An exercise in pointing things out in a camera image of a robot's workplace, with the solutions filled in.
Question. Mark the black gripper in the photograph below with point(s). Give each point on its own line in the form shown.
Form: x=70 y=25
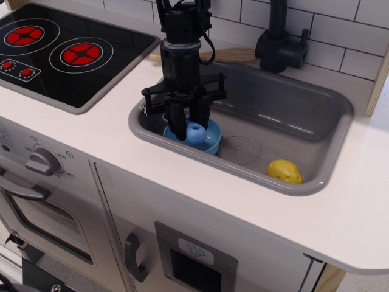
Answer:
x=183 y=86

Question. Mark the blue handled grey spoon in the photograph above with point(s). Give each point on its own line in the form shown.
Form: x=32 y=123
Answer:
x=195 y=133

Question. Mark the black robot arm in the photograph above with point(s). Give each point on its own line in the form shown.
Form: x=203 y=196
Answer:
x=185 y=22

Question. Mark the light blue bowl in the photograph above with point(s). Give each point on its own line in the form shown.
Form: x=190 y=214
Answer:
x=210 y=145

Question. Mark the grey sink basin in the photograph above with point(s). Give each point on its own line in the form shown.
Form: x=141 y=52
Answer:
x=265 y=117

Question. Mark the wooden spatula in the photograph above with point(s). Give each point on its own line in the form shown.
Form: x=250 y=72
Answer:
x=232 y=55

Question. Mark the dark grey faucet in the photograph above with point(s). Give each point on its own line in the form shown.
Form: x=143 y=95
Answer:
x=274 y=48

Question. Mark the yellow toy cheese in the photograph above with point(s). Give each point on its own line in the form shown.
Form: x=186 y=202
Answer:
x=284 y=170

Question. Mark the black toy stovetop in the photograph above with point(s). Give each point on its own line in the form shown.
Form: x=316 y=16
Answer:
x=66 y=60

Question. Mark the grey oven knob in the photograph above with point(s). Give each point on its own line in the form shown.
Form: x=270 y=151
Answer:
x=43 y=162

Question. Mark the grey dispenser panel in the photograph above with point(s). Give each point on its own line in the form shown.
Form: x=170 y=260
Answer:
x=193 y=264

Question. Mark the toy oven door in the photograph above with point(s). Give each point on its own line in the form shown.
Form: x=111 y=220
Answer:
x=49 y=226

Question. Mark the grey cabinet door handle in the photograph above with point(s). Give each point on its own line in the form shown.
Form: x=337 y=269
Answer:
x=131 y=246

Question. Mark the grey oven door handle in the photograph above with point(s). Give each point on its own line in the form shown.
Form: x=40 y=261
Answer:
x=34 y=193

